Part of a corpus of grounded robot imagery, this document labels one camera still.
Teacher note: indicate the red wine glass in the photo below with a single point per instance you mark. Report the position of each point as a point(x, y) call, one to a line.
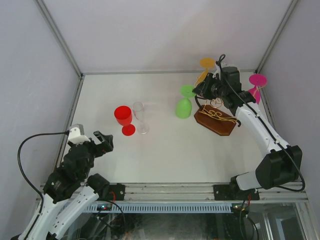
point(123, 115)

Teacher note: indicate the brown wooden rack base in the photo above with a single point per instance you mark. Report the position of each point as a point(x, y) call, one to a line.
point(215, 120)

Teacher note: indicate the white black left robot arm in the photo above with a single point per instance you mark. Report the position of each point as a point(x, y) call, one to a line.
point(70, 188)

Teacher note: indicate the blue slotted cable duct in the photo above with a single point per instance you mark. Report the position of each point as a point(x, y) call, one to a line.
point(160, 208)

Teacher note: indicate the pink wine glass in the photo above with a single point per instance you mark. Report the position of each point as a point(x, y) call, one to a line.
point(258, 81)

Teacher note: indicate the gold wire glass rack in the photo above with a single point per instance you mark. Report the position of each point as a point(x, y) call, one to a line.
point(226, 87)

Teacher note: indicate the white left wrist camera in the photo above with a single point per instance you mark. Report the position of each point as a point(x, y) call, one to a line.
point(77, 135)

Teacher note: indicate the green wine glass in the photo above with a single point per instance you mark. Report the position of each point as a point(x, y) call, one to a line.
point(183, 108)

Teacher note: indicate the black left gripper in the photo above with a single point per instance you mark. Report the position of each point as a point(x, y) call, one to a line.
point(107, 146)

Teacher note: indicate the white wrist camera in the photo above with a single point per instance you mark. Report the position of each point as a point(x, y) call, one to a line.
point(77, 135)
point(217, 73)

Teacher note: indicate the clear wine glass front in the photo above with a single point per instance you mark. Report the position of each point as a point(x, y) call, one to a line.
point(139, 113)

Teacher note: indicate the yellow wine glass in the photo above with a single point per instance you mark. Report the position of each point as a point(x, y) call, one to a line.
point(207, 63)

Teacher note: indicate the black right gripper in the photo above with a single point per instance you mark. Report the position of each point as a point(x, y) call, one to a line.
point(202, 90)

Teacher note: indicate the aluminium mounting rail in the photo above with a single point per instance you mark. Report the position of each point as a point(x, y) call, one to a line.
point(196, 192)

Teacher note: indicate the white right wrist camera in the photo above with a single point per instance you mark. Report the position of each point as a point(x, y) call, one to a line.
point(217, 73)

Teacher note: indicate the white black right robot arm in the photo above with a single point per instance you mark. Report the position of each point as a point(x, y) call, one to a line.
point(281, 162)

